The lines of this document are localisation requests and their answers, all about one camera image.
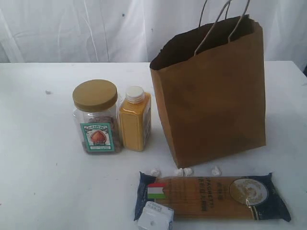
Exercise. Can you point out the large brown paper bag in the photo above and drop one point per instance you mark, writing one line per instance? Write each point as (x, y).
(209, 87)

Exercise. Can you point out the small white carton box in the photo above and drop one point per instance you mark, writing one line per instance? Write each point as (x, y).
(156, 217)

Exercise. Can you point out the yellow spice bottle white cap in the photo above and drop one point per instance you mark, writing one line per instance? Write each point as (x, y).
(135, 118)

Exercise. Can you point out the nut jar with gold lid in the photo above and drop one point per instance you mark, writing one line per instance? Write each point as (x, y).
(96, 116)

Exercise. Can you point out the spaghetti packet dark blue ends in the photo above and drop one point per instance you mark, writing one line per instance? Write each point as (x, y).
(245, 197)

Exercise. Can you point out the white backdrop curtain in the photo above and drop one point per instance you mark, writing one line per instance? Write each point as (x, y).
(134, 30)

